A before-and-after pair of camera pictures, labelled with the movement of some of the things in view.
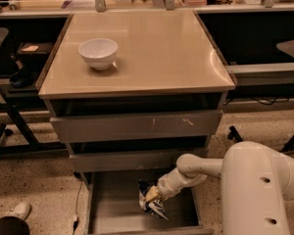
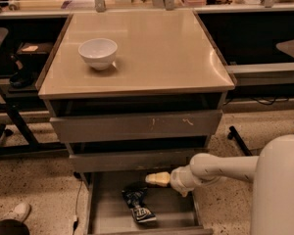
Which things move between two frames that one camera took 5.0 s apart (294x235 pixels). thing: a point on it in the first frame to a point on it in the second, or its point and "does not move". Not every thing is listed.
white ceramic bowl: [99, 53] does not move
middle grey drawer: [130, 163] does not move
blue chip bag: [153, 207] to [135, 199]
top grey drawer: [73, 128] does not move
